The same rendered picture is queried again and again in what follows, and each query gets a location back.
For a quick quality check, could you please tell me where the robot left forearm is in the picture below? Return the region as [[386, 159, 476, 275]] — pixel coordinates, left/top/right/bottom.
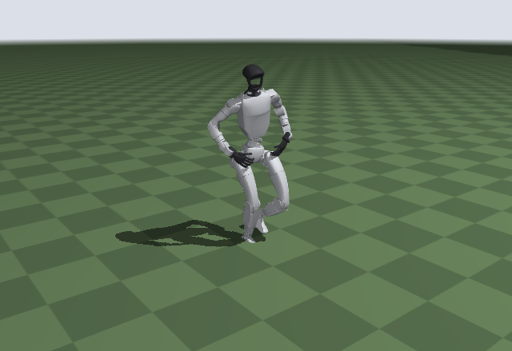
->
[[278, 106, 293, 140]]

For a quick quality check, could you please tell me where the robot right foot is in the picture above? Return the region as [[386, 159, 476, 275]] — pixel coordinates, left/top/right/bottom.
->
[[241, 235, 256, 243]]

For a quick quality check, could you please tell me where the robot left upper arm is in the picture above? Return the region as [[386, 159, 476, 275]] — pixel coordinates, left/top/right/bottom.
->
[[267, 89, 284, 116]]

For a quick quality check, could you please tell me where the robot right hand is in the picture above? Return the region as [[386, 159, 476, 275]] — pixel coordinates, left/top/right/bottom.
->
[[228, 146, 254, 168]]

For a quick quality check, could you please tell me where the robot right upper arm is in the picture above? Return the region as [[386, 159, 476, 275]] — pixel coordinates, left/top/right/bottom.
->
[[208, 98, 242, 130]]

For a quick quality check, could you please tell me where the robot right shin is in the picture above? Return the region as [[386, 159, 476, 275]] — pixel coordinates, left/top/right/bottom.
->
[[243, 200, 259, 240]]

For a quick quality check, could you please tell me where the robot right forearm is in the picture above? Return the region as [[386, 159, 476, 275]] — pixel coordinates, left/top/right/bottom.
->
[[208, 122, 234, 157]]

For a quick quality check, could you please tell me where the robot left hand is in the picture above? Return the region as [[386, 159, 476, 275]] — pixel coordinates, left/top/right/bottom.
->
[[270, 132, 290, 156]]

